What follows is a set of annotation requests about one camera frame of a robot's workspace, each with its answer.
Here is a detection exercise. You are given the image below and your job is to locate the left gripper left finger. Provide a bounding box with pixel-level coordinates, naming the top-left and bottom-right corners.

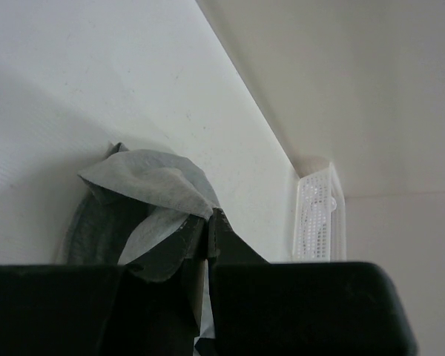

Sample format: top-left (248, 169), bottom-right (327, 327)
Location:
top-left (0, 217), bottom-right (205, 355)

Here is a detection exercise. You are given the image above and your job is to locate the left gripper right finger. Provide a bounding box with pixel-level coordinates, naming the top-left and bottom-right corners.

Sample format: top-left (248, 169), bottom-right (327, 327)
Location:
top-left (208, 209), bottom-right (418, 355)

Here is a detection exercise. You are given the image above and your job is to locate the grey tank top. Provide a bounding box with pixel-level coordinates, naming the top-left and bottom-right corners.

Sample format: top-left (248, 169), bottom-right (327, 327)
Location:
top-left (62, 143), bottom-right (219, 355)

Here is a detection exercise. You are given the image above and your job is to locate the white plastic basket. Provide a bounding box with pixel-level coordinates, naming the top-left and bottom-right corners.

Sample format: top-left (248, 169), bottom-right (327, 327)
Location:
top-left (291, 156), bottom-right (346, 263)

